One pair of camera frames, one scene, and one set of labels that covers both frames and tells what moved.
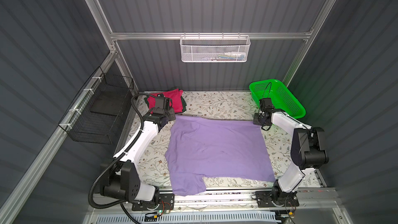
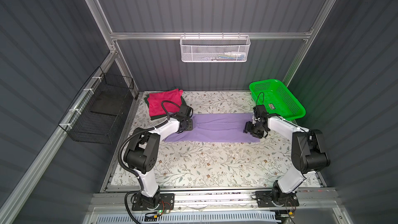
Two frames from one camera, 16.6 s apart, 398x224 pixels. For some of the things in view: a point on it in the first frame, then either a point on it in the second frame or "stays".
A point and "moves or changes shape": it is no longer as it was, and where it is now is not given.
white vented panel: x=189 y=218 stays
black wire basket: x=94 y=115 stays
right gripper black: x=256 y=120 → x=247 y=128
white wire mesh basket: x=214 y=48 stays
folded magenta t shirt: x=175 y=95 stays
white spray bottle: x=236 y=54 stays
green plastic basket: x=280 y=97 stays
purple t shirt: x=201 y=147 moves or changes shape
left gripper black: x=171 y=114 → x=189 y=120
